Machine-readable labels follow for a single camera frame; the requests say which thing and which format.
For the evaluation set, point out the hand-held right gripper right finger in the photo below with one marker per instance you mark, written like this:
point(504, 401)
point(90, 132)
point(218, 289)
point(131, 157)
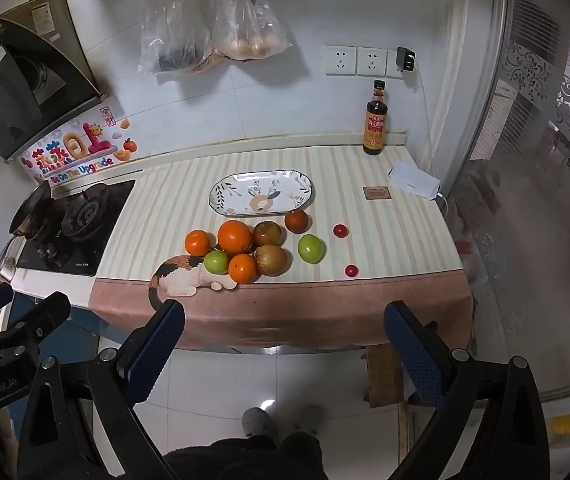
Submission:
point(415, 355)

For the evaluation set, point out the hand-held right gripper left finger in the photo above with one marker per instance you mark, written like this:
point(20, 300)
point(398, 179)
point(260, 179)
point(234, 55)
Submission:
point(157, 347)

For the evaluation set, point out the green lime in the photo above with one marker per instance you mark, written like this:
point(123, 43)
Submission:
point(311, 248)
point(216, 262)

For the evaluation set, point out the large orange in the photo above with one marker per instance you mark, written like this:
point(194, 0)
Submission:
point(235, 236)

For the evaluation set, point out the brown kiwi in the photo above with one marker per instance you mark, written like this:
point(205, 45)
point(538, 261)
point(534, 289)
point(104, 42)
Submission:
point(272, 260)
point(269, 233)

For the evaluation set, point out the reddish small orange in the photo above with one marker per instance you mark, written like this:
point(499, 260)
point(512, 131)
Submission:
point(296, 221)

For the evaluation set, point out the oval floral ceramic plate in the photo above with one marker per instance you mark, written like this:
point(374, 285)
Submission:
point(265, 192)

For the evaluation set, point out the blue kitchen cabinet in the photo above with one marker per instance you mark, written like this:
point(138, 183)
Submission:
point(55, 330)

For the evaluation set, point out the wooden stool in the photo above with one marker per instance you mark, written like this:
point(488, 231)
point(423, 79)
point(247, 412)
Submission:
point(385, 375)

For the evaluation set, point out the black gas stove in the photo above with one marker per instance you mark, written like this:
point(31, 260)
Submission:
point(90, 230)

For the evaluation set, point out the black frying pan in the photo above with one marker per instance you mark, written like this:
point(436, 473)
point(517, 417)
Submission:
point(30, 210)

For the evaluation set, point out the grey slipper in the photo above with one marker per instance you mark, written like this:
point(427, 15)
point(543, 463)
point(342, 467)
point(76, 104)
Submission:
point(257, 420)

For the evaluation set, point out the person's dark trouser legs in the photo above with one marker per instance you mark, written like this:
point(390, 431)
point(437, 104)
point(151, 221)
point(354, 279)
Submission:
point(245, 460)

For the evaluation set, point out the small brown card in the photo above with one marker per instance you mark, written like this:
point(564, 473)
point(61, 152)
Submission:
point(376, 193)

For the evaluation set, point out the white power adapter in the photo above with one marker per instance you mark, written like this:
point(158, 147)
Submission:
point(415, 180)

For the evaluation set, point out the frosted glass sliding door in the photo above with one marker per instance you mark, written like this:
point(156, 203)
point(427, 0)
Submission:
point(530, 185)

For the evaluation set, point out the black range hood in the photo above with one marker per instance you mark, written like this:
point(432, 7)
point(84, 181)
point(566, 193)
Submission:
point(10, 90)

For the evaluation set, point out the dark soy sauce bottle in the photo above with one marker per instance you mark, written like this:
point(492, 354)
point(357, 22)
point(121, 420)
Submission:
point(374, 130)

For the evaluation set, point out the black plug-in charger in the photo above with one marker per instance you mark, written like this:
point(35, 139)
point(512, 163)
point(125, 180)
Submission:
point(407, 59)

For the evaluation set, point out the plastic bag with dark contents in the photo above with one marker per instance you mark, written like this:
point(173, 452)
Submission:
point(175, 35)

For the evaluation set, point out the colourful wall sticker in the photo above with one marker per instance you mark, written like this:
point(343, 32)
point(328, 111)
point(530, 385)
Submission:
point(77, 147)

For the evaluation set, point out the white wall socket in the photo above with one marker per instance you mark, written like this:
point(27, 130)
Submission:
point(338, 60)
point(371, 62)

